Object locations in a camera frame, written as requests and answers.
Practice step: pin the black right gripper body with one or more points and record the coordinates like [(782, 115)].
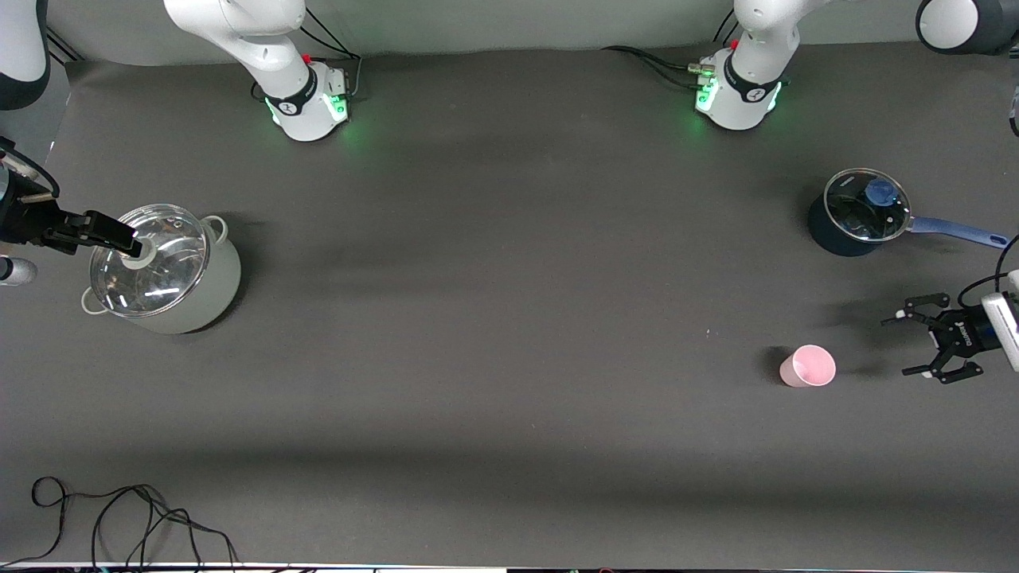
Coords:
[(30, 224)]

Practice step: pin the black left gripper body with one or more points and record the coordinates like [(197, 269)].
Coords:
[(958, 335)]

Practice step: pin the pink cup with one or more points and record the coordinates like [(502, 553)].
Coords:
[(808, 368)]

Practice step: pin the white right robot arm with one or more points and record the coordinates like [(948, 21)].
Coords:
[(271, 56)]

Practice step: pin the glass pot lid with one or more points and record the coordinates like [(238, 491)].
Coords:
[(159, 278)]

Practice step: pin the glass lid with blue knob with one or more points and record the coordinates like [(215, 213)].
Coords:
[(864, 211)]

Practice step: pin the dark blue saucepan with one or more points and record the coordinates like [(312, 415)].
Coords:
[(828, 235)]

